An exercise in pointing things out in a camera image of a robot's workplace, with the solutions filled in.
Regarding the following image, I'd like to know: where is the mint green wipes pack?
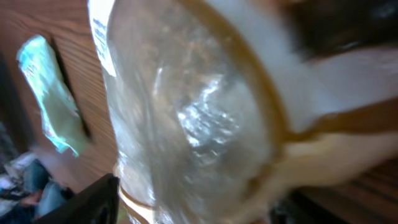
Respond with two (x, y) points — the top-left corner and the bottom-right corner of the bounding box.
(17, 35), (88, 157)

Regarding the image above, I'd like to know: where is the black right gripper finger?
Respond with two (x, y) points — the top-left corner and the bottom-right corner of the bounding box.
(35, 173), (119, 224)

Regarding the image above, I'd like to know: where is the beige snack pouch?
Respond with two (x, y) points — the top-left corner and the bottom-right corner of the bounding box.
(88, 0), (397, 223)

